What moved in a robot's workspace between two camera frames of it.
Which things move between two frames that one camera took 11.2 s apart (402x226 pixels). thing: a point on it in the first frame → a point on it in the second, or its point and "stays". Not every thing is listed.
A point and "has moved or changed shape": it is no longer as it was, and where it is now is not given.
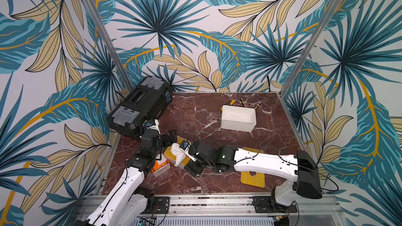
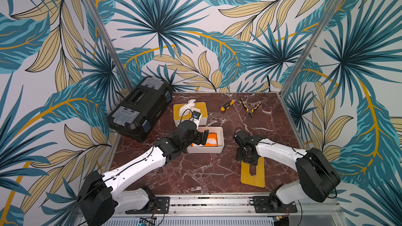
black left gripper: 172,136 → 199,140
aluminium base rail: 242,207 stays
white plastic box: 236,118 → 214,144
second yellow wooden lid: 258,179 stays
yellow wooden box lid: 169,153 has moved or changed shape
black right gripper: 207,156 → 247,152
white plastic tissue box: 171,159 → 203,122
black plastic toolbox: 146,101 stays
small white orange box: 160,166 → 212,140
